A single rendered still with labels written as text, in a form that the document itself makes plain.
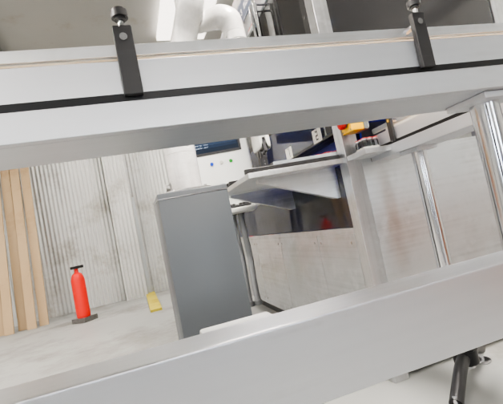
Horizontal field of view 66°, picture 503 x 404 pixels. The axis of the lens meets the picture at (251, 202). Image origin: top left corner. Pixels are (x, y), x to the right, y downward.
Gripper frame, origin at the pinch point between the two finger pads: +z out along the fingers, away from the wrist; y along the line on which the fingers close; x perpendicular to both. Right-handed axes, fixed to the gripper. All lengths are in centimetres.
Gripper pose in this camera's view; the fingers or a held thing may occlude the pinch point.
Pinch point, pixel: (263, 163)
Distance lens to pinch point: 154.5
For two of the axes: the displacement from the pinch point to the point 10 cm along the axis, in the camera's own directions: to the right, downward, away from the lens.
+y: -2.7, 1.1, 9.6
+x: -9.5, 1.6, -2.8
